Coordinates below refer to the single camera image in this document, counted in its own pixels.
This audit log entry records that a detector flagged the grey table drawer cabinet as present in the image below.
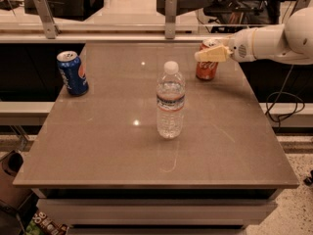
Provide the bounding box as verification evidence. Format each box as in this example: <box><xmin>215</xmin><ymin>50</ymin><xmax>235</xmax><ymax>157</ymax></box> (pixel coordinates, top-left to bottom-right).
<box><xmin>37</xmin><ymin>198</ymin><xmax>277</xmax><ymax>229</ymax></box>

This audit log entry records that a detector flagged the black office chair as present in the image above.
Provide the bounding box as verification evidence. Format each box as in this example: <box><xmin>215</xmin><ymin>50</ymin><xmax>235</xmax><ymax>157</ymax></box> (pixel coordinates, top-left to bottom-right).
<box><xmin>203</xmin><ymin>0</ymin><xmax>281</xmax><ymax>33</ymax></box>

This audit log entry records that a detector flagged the brown bin with hole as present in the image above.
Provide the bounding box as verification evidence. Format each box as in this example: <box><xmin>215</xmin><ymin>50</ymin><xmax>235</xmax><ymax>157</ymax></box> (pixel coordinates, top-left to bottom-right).
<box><xmin>0</xmin><ymin>151</ymin><xmax>32</xmax><ymax>210</ymax></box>

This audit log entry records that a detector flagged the metal rail bracket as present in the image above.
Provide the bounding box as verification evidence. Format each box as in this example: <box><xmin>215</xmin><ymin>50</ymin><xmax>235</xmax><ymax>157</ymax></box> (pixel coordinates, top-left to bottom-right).
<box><xmin>33</xmin><ymin>0</ymin><xmax>59</xmax><ymax>39</ymax></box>
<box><xmin>164</xmin><ymin>0</ymin><xmax>177</xmax><ymax>39</ymax></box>

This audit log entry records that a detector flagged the green snack bag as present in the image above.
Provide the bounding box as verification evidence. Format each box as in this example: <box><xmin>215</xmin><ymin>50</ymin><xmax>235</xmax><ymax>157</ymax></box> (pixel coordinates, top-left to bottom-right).
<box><xmin>23</xmin><ymin>211</ymin><xmax>68</xmax><ymax>235</ymax></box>

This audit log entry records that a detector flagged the red coke can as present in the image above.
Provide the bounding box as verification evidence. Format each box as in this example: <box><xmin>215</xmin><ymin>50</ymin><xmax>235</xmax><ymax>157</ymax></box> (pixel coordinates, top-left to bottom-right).
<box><xmin>196</xmin><ymin>39</ymin><xmax>220</xmax><ymax>80</ymax></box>

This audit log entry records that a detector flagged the black box on counter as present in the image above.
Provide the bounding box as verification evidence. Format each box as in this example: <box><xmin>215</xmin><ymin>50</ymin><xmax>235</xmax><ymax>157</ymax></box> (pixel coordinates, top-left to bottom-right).
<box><xmin>22</xmin><ymin>0</ymin><xmax>106</xmax><ymax>23</ymax></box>

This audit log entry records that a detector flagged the clear plastic water bottle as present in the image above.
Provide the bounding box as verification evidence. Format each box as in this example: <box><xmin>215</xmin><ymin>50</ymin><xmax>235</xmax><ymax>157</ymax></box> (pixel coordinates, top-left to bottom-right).
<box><xmin>156</xmin><ymin>61</ymin><xmax>185</xmax><ymax>139</ymax></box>

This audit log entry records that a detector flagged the middle metal rail bracket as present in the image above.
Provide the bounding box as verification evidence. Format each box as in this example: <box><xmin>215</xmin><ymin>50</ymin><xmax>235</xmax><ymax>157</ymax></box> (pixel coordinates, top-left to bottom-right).
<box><xmin>164</xmin><ymin>0</ymin><xmax>177</xmax><ymax>39</ymax></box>

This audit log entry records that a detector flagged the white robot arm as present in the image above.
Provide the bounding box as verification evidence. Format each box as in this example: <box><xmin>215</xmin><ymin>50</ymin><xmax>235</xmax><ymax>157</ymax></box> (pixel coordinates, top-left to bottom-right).
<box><xmin>195</xmin><ymin>7</ymin><xmax>313</xmax><ymax>65</ymax></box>

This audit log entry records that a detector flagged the left metal rail bracket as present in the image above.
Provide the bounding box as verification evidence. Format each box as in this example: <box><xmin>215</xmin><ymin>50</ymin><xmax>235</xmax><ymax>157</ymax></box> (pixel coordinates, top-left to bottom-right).
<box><xmin>33</xmin><ymin>0</ymin><xmax>59</xmax><ymax>39</ymax></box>

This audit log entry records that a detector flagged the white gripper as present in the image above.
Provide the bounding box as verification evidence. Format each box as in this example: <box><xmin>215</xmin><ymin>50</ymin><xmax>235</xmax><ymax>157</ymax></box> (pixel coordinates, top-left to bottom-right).
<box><xmin>195</xmin><ymin>27</ymin><xmax>256</xmax><ymax>63</ymax></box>

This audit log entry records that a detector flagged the blue pepsi can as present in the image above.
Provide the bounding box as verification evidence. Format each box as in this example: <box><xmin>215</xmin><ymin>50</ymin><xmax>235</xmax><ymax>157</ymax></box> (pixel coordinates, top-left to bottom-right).
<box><xmin>57</xmin><ymin>51</ymin><xmax>89</xmax><ymax>96</ymax></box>

